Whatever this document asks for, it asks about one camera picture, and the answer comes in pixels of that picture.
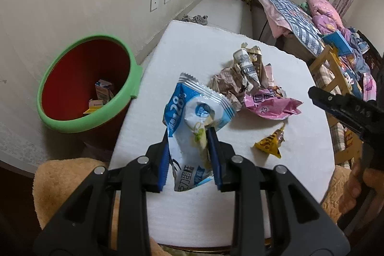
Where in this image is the person's right hand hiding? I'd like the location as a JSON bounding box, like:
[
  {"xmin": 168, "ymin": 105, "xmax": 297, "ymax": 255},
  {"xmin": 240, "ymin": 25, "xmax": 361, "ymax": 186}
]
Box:
[{"xmin": 340, "ymin": 158, "xmax": 384, "ymax": 216}]

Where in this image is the wooden chair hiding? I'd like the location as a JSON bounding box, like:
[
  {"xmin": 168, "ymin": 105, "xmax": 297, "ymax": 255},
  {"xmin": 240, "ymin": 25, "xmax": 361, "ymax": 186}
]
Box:
[{"xmin": 309, "ymin": 44, "xmax": 365, "ymax": 167}]

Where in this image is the crumpled brown paper wrapper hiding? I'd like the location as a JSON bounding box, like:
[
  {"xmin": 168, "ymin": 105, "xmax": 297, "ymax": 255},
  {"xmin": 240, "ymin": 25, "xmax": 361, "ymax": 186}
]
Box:
[{"xmin": 208, "ymin": 67, "xmax": 255, "ymax": 111}]

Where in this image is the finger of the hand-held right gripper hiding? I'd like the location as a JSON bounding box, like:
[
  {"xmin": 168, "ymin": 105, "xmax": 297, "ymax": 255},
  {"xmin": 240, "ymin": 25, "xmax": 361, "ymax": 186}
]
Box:
[{"xmin": 308, "ymin": 86, "xmax": 378, "ymax": 139}]

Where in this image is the blue plaid blanket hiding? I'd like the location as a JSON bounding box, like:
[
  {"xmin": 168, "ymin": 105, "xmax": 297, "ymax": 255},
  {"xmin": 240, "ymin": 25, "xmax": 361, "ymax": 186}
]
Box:
[{"xmin": 259, "ymin": 0, "xmax": 327, "ymax": 57}]

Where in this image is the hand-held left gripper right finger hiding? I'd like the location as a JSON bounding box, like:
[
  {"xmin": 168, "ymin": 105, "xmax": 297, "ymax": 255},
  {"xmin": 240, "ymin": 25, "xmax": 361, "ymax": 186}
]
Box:
[{"xmin": 207, "ymin": 127, "xmax": 351, "ymax": 256}]

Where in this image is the purple duvet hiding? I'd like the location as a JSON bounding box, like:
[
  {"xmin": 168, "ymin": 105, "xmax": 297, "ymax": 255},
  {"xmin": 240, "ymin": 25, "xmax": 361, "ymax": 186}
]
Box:
[{"xmin": 312, "ymin": 14, "xmax": 345, "ymax": 36}]

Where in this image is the pink snack wrapper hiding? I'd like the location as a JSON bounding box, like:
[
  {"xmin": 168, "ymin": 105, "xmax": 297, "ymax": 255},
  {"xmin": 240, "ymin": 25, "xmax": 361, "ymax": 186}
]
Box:
[{"xmin": 244, "ymin": 86, "xmax": 303, "ymax": 122}]

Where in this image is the blue box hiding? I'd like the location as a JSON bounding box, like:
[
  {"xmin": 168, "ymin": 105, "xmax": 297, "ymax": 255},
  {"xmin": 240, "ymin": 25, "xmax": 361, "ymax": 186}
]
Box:
[{"xmin": 322, "ymin": 31, "xmax": 354, "ymax": 57}]

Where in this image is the blue white snack wrapper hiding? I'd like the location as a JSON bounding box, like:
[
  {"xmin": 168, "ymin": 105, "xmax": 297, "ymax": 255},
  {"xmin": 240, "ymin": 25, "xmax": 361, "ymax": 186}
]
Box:
[{"xmin": 163, "ymin": 73, "xmax": 236, "ymax": 192}]

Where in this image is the green-rimmed red trash bin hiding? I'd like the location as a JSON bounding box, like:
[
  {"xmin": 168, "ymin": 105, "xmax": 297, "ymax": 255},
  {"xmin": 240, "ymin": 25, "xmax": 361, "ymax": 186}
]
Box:
[{"xmin": 37, "ymin": 34, "xmax": 143, "ymax": 151}]

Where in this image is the blue white small carton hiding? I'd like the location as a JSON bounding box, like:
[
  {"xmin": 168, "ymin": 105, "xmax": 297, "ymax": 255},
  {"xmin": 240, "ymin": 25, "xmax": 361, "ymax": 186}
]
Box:
[{"xmin": 95, "ymin": 80, "xmax": 116, "ymax": 103}]

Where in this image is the yellow triangular snack wrapper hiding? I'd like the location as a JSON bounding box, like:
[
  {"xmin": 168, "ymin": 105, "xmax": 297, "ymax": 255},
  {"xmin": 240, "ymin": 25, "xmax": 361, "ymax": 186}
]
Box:
[{"xmin": 254, "ymin": 123, "xmax": 286, "ymax": 159}]

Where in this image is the crumpled silver wrapper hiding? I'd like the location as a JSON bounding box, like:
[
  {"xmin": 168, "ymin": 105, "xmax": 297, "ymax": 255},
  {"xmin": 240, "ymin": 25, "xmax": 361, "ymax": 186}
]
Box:
[{"xmin": 233, "ymin": 49, "xmax": 261, "ymax": 93}]

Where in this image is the printed colourful cloth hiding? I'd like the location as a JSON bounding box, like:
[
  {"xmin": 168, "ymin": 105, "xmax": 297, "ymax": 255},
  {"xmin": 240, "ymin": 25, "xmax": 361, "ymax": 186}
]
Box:
[{"xmin": 336, "ymin": 52, "xmax": 377, "ymax": 101}]

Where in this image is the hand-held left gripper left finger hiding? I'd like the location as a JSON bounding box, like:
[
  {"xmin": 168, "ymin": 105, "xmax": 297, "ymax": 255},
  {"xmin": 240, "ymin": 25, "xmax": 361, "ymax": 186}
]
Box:
[{"xmin": 33, "ymin": 133, "xmax": 171, "ymax": 256}]

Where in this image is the pink bed sheet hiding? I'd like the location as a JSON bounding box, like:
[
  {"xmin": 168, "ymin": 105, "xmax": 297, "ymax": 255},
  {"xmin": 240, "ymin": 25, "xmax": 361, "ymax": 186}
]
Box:
[{"xmin": 264, "ymin": 0, "xmax": 293, "ymax": 39}]

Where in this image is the pink duvet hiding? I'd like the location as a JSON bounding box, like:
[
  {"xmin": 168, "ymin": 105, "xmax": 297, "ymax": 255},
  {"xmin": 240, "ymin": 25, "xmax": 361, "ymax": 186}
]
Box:
[{"xmin": 306, "ymin": 0, "xmax": 338, "ymax": 18}]

